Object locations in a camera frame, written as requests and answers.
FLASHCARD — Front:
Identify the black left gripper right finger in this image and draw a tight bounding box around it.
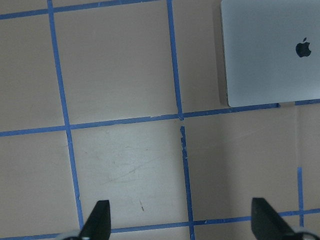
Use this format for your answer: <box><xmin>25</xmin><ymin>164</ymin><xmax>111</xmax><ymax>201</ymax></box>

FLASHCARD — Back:
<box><xmin>251</xmin><ymin>197</ymin><xmax>296</xmax><ymax>240</ymax></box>

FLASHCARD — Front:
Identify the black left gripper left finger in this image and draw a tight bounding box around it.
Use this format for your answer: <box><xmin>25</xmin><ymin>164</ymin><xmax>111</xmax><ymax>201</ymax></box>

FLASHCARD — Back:
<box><xmin>78</xmin><ymin>200</ymin><xmax>111</xmax><ymax>240</ymax></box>

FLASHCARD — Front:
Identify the silver laptop notebook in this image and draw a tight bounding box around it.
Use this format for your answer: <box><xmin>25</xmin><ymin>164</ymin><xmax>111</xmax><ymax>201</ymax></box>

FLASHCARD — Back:
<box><xmin>220</xmin><ymin>0</ymin><xmax>320</xmax><ymax>108</ymax></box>

